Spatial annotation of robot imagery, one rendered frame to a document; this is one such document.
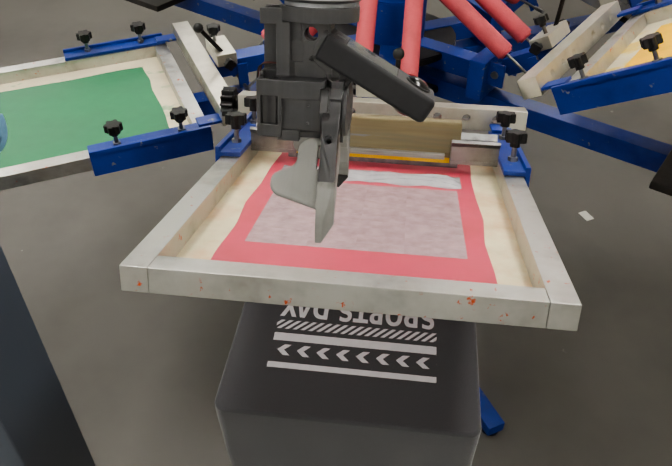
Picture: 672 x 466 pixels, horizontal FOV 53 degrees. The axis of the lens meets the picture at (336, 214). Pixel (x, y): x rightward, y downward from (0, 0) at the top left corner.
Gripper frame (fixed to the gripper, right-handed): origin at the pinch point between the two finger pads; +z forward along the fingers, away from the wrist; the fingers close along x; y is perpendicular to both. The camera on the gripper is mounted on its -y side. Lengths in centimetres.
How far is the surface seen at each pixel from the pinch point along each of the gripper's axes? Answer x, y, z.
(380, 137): -72, -1, 12
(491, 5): -140, -28, -9
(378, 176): -64, -2, 18
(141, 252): -16.2, 27.8, 14.6
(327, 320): -47, 6, 42
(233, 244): -28.4, 18.4, 18.2
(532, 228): -35.6, -26.8, 14.9
